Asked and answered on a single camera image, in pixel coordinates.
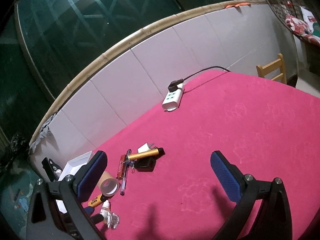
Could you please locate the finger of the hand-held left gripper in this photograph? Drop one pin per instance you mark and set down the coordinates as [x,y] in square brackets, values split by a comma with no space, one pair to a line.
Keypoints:
[48,166]

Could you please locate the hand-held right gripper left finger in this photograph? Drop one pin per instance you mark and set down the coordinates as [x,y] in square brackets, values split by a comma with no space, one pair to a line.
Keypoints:
[91,177]

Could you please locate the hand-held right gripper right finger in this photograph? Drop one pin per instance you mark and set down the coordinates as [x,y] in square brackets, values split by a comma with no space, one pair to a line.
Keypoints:
[226,177]

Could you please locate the brown tape roll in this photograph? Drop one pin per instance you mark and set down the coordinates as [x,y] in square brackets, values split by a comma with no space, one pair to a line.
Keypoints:
[106,176]

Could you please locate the white cardboard box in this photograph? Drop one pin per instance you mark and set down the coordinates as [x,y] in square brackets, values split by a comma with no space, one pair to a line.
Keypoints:
[75,165]

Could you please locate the yellow and black tool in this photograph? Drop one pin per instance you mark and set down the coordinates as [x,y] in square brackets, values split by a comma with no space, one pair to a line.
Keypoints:
[96,201]

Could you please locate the long red box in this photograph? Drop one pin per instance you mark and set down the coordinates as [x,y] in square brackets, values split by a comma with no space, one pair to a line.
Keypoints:
[121,170]

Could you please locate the small white dropper bottle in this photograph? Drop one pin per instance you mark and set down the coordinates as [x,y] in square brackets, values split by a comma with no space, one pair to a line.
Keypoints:
[105,207]

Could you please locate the clear gel pen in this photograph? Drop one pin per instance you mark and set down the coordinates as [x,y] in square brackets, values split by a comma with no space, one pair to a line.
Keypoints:
[123,185]

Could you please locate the clear plastic piece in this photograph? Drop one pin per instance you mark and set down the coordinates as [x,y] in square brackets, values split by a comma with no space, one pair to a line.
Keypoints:
[112,220]

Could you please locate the black charger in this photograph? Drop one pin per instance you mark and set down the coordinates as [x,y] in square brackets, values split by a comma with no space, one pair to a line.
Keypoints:
[146,165]

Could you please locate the gold flashlight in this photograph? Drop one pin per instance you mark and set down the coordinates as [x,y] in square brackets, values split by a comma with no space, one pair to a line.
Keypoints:
[145,154]

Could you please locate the white charger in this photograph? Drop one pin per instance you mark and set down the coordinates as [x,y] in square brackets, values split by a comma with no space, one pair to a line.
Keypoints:
[144,147]

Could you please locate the grey cloth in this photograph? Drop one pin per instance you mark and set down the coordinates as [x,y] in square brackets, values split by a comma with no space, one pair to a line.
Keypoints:
[42,132]

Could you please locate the printed floor mat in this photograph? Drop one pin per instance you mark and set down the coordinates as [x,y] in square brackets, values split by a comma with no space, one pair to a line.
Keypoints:
[20,200]

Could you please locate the pink tablecloth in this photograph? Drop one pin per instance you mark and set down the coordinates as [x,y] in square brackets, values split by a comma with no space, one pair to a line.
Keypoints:
[225,120]

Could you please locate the white power strip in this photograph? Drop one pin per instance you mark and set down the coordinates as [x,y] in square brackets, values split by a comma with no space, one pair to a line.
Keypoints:
[172,97]

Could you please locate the wooden chair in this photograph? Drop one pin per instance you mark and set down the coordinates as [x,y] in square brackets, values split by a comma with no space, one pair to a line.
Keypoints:
[271,66]

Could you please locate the red and white printed cloth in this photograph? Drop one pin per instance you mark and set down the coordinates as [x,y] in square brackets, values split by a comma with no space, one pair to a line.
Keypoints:
[300,28]

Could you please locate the orange cloth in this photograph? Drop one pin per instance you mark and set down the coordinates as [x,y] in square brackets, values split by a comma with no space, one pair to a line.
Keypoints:
[240,4]

